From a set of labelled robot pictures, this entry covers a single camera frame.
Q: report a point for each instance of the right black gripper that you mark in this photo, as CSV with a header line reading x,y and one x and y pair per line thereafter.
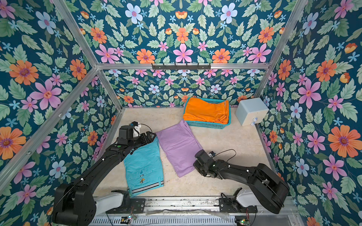
x,y
198,163

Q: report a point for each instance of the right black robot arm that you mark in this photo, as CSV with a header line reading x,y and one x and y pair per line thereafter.
x,y
268,188

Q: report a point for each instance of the purple pants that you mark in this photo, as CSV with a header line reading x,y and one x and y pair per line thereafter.
x,y
180,147

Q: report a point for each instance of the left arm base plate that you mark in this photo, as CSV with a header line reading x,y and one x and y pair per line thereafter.
x,y
132,205

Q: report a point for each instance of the teal pants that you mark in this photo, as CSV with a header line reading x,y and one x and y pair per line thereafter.
x,y
144,170

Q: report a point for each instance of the orange pants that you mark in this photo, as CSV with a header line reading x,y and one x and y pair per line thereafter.
x,y
197,109

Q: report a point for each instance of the light grey cube box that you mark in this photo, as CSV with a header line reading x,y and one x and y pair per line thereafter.
x,y
251,111

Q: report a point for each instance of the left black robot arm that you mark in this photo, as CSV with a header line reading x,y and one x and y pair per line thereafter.
x,y
74,203

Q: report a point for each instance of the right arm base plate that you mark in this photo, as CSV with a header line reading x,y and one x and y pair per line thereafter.
x,y
232,206

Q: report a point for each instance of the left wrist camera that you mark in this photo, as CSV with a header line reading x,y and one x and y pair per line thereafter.
x,y
129,131

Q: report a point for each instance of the teal plastic basket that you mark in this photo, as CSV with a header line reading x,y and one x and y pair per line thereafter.
x,y
207,124

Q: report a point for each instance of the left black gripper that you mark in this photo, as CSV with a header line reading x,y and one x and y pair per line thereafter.
x,y
144,138

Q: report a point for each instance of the black hook rail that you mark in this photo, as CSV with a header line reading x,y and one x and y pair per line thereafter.
x,y
185,66

